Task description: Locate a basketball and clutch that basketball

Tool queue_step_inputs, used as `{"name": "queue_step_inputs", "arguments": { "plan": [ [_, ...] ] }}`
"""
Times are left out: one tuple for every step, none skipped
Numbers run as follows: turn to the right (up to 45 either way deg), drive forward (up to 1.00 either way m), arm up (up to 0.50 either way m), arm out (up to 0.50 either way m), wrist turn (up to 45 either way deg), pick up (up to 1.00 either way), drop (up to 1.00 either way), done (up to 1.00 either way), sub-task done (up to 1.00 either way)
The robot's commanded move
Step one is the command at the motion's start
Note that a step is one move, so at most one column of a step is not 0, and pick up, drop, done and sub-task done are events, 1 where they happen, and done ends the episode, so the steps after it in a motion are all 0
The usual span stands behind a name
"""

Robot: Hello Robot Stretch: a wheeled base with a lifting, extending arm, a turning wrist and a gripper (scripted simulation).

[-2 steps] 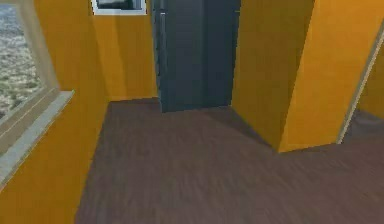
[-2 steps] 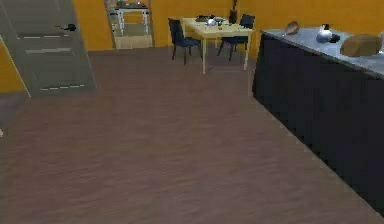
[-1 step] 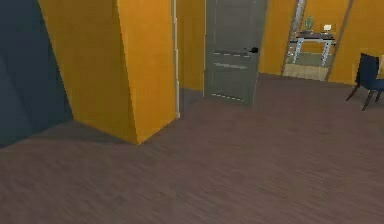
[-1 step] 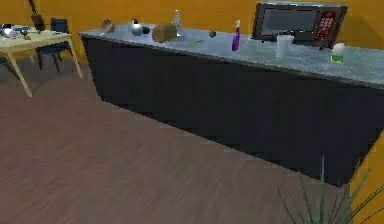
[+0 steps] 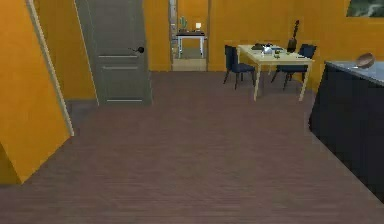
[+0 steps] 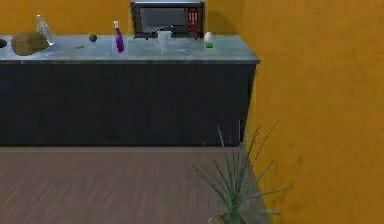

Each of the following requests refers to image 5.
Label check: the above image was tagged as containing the dark blue dining chair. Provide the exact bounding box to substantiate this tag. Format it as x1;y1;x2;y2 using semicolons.
270;43;318;92
222;44;257;91

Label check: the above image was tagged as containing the white side table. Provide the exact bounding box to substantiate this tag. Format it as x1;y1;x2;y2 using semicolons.
175;31;207;60

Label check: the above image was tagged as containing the grey room door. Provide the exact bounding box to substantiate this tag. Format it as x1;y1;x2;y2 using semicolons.
74;0;153;107

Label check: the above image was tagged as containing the cream dining table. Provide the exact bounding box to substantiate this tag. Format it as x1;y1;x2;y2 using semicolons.
236;44;315;103

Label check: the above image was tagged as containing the dark brown guitar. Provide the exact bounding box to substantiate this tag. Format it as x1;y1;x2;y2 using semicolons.
286;19;301;54

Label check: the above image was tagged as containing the dark kitchen counter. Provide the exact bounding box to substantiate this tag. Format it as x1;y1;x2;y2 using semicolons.
308;60;384;204

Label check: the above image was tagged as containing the brown wooden bowl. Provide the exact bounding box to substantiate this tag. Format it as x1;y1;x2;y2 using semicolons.
354;52;376;70

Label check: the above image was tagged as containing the framed wall picture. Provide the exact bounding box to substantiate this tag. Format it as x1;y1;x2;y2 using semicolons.
345;0;384;19

